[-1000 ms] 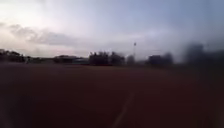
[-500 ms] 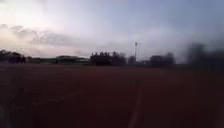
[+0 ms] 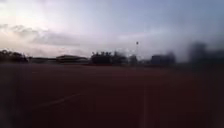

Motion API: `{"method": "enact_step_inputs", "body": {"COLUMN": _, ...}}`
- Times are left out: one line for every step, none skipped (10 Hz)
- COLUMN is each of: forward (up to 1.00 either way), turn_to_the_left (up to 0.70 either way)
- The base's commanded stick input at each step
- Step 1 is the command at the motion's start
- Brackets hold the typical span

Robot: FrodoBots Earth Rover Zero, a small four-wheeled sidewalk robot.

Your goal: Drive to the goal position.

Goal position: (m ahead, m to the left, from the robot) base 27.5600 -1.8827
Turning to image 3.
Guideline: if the row of trees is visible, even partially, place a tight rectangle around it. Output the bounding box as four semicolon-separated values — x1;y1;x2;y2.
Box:
0;48;178;67

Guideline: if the low building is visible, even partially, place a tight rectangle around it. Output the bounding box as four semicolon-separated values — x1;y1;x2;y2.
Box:
29;54;90;65

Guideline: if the floodlight mast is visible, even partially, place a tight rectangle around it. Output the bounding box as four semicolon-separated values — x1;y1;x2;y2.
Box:
134;40;140;58

